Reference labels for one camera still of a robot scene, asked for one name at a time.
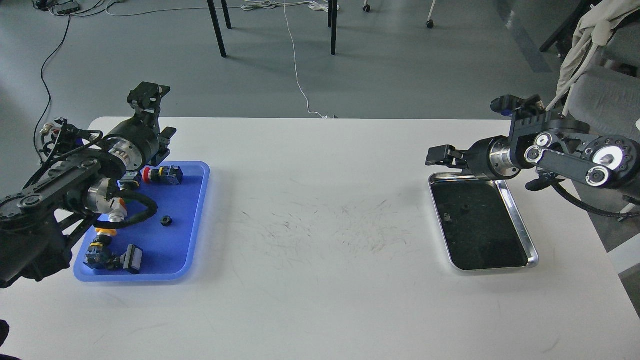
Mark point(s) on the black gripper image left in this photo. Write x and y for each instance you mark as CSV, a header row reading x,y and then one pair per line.
x,y
138,141

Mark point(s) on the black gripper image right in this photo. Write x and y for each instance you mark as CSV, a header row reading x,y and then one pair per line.
x,y
488,158

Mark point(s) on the black robot arm image left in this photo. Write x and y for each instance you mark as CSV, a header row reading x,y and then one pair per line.
x,y
76,188

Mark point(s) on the silver metal tray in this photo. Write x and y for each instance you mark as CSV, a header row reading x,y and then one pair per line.
x,y
491,236

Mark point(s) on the blue plastic tray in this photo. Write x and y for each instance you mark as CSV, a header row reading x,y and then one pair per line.
x,y
168,252

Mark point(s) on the black table leg left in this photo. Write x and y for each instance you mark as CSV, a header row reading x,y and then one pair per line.
x,y
216,24

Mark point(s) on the black table leg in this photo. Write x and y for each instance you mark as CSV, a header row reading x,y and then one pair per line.
x,y
332,23
216,24

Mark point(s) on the black white relay block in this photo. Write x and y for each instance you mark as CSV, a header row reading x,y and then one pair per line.
x,y
132,259

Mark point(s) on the grey chair with beige cloth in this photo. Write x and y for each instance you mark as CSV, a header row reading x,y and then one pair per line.
x,y
598,81

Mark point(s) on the black table leg right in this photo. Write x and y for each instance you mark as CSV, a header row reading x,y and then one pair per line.
x,y
332,23

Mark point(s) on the red button blue switch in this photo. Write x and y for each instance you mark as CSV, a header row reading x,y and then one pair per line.
x,y
164,175

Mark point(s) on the green button switch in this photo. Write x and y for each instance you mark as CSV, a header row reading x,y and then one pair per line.
x,y
131,181

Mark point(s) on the yellow button switch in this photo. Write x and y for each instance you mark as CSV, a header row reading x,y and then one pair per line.
x,y
99,256

